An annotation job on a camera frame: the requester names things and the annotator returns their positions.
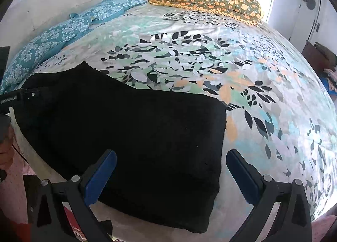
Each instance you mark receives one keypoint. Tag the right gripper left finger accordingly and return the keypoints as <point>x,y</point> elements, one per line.
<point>50,219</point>

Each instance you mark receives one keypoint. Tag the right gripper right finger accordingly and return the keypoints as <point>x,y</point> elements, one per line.
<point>292,222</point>

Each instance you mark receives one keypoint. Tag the black pants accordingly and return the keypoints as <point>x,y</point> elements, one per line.
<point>168,144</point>

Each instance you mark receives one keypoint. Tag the person left hand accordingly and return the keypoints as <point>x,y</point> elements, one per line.
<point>7,151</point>

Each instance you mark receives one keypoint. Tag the blue floral pillow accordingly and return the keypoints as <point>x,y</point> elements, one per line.
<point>51,41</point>

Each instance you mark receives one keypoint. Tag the red fuzzy sleeve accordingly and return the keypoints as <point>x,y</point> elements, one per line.
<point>13,232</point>

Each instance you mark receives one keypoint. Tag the pink dotted pajama leg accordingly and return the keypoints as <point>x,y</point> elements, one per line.
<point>20,165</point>

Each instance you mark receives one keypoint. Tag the beige headboard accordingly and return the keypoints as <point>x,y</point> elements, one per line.
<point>28,18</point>

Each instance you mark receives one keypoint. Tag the floral bed sheet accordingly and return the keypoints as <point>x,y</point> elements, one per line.
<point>279,116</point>

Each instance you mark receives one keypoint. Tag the clothes pile in basket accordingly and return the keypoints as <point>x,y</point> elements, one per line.
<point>329,81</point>

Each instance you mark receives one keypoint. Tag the dark brown cabinet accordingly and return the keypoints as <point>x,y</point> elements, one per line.
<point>315,59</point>

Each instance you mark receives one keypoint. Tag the olive bag on cabinet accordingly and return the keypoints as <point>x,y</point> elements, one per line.
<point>327,53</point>

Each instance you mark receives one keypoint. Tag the white door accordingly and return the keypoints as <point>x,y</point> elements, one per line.
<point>312,25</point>

